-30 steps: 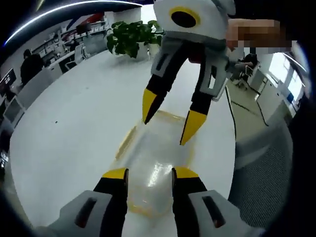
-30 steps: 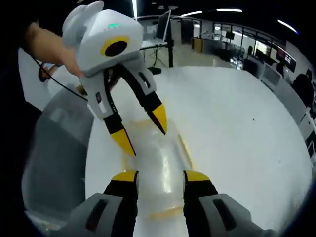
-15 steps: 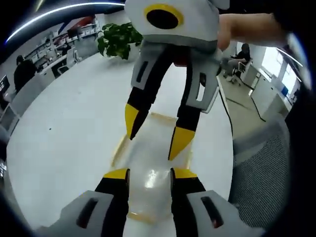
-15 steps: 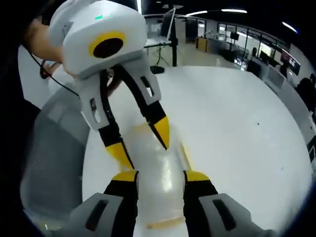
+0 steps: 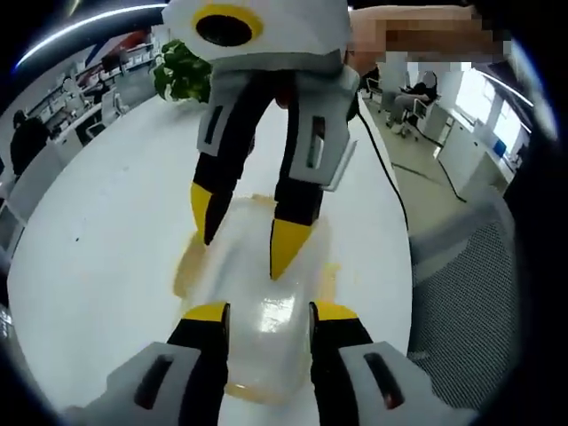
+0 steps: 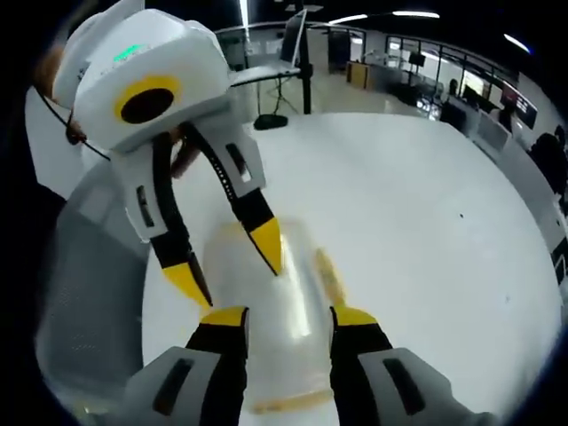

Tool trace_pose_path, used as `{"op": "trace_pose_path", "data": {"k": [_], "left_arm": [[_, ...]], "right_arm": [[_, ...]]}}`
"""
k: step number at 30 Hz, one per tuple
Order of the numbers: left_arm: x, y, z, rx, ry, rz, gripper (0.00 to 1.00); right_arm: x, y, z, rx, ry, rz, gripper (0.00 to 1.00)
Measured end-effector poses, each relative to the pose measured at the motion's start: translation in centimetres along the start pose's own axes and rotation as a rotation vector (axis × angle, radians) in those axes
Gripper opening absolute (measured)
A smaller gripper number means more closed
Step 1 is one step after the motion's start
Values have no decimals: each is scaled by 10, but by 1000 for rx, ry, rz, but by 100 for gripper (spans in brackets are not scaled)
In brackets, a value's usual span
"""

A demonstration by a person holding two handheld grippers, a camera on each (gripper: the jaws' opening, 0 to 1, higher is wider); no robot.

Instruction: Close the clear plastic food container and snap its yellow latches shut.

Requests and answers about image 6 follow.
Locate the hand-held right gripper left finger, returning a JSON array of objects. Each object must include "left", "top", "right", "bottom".
[{"left": 125, "top": 305, "right": 250, "bottom": 426}]

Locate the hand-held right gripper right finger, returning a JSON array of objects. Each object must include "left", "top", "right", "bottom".
[{"left": 328, "top": 305, "right": 494, "bottom": 426}]

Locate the clear box with yellow plastic buckle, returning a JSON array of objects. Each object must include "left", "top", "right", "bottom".
[{"left": 201, "top": 216, "right": 348, "bottom": 417}]

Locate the person's left hand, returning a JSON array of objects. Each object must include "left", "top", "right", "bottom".
[{"left": 37, "top": 43, "right": 201, "bottom": 180}]

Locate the white office desk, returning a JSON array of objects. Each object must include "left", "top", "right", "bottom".
[{"left": 229, "top": 65, "right": 304, "bottom": 89}]

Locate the grey mesh office chair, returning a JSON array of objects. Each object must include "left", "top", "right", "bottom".
[{"left": 36, "top": 162, "right": 153, "bottom": 400}]

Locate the black monitor stand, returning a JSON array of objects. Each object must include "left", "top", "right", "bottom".
[{"left": 254, "top": 12, "right": 315, "bottom": 130}]

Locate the white chair back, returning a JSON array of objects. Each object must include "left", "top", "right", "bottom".
[{"left": 23, "top": 83, "right": 113, "bottom": 201}]

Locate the wooden cabinet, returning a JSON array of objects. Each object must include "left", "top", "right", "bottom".
[{"left": 345, "top": 60, "right": 370, "bottom": 88}]

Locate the thin black cable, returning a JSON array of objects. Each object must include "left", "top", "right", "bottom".
[{"left": 41, "top": 91, "right": 112, "bottom": 162}]

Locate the wall screen with red picture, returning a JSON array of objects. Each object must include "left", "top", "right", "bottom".
[{"left": 501, "top": 83, "right": 539, "bottom": 130}]

